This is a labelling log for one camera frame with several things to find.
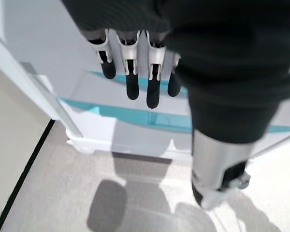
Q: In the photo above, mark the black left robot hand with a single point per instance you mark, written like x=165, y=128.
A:
x=232, y=60

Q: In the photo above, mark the white blue medical cart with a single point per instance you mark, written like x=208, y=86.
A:
x=87, y=60

